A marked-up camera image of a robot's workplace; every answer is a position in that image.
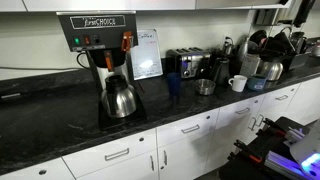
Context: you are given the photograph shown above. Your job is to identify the black round pan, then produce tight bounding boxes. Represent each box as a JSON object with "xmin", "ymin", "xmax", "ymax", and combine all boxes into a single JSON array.
[{"xmin": 249, "ymin": 29, "xmax": 268, "ymax": 46}]

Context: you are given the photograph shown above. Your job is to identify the black cylindrical fixture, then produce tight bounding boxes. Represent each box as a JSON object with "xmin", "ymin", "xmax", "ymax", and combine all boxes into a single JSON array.
[{"xmin": 293, "ymin": 0, "xmax": 316, "ymax": 28}]

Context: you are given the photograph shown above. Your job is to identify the white cabinet drawer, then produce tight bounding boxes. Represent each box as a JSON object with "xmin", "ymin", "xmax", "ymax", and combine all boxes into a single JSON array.
[
  {"xmin": 62, "ymin": 128, "xmax": 158, "ymax": 179},
  {"xmin": 155, "ymin": 108, "xmax": 221, "ymax": 148},
  {"xmin": 0, "ymin": 157, "xmax": 76, "ymax": 180},
  {"xmin": 215, "ymin": 94, "xmax": 267, "ymax": 130},
  {"xmin": 260, "ymin": 83, "xmax": 301, "ymax": 113}
]

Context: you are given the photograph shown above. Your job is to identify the small steel bowl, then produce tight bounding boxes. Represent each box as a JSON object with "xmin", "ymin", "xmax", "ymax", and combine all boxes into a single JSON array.
[{"xmin": 194, "ymin": 78, "xmax": 217, "ymax": 96}]

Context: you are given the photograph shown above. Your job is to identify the steel four-slot toaster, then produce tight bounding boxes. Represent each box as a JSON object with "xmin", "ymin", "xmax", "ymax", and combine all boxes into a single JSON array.
[{"xmin": 165, "ymin": 46, "xmax": 213, "ymax": 80}]

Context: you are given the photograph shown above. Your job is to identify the black brewer power cord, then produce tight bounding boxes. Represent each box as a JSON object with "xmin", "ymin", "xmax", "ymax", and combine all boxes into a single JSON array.
[{"xmin": 75, "ymin": 50, "xmax": 92, "ymax": 71}]

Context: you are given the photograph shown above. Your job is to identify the black dish rack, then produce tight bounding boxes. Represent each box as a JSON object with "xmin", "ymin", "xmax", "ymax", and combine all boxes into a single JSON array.
[{"xmin": 248, "ymin": 29, "xmax": 309, "ymax": 72}]

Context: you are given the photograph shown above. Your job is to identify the white ceramic mug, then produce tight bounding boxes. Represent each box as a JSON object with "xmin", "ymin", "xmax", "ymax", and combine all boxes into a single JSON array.
[{"xmin": 228, "ymin": 74, "xmax": 249, "ymax": 93}]

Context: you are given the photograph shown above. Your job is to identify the black gooseneck kettle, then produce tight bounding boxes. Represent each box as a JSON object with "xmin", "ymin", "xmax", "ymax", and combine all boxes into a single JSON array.
[{"xmin": 210, "ymin": 56, "xmax": 232, "ymax": 88}]

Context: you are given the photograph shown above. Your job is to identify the small framed whiteboard sign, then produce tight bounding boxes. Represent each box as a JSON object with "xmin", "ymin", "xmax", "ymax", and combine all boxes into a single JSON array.
[{"xmin": 129, "ymin": 28, "xmax": 164, "ymax": 81}]

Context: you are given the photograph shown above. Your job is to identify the aluminium extrusion rails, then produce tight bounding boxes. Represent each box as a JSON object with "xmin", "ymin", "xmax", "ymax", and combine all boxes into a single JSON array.
[{"xmin": 264, "ymin": 149, "xmax": 313, "ymax": 180}]

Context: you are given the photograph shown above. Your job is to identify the white paper carton box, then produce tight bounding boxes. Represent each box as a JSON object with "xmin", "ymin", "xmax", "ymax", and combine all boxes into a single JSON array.
[{"xmin": 239, "ymin": 53, "xmax": 261, "ymax": 79}]

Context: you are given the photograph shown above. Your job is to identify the wide steel carafe black rim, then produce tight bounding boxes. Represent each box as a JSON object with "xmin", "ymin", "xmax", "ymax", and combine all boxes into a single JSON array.
[{"xmin": 258, "ymin": 56, "xmax": 284, "ymax": 82}]

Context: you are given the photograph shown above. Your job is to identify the grey wall mounted dispenser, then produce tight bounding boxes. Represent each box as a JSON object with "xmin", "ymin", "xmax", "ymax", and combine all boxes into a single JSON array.
[{"xmin": 254, "ymin": 8, "xmax": 281, "ymax": 27}]

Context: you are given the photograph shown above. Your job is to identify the steel thermal carafe black lid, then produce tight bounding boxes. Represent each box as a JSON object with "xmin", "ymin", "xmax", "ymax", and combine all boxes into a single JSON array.
[{"xmin": 100, "ymin": 73, "xmax": 138, "ymax": 119}]

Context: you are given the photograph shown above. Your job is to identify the black clamp red tip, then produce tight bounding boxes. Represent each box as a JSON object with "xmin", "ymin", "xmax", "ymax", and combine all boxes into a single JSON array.
[
  {"xmin": 255, "ymin": 117, "xmax": 288, "ymax": 138},
  {"xmin": 233, "ymin": 139, "xmax": 264, "ymax": 164}
]

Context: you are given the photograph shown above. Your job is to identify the dark blue plastic cup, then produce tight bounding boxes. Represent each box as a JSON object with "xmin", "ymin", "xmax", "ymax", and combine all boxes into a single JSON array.
[{"xmin": 166, "ymin": 72, "xmax": 182, "ymax": 98}]

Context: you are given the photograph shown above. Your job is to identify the black cart table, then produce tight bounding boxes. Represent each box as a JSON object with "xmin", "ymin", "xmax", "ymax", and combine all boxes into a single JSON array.
[{"xmin": 218, "ymin": 116, "xmax": 320, "ymax": 180}]

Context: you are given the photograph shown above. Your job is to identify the black steel coffee brewer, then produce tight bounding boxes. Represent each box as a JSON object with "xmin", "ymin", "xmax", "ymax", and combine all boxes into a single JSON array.
[{"xmin": 55, "ymin": 10, "xmax": 148, "ymax": 131}]

